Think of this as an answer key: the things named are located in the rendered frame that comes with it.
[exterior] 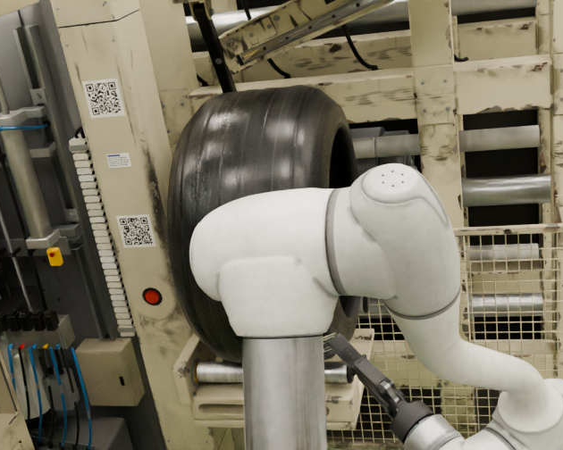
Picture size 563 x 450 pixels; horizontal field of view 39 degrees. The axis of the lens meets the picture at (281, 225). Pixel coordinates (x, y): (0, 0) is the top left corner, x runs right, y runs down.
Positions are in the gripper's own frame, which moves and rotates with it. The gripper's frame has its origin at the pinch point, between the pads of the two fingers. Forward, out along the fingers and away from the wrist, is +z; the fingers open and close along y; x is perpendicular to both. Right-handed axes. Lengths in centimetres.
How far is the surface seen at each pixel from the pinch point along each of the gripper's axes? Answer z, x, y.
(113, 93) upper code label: 58, -4, -33
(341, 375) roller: 4.2, -1.2, 15.7
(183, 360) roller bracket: 28.4, -24.8, 11.9
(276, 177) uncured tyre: 21.7, 7.6, -27.1
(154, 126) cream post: 56, -1, -22
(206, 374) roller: 24.3, -22.7, 15.7
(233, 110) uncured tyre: 41, 11, -27
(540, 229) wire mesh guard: 9, 61, 33
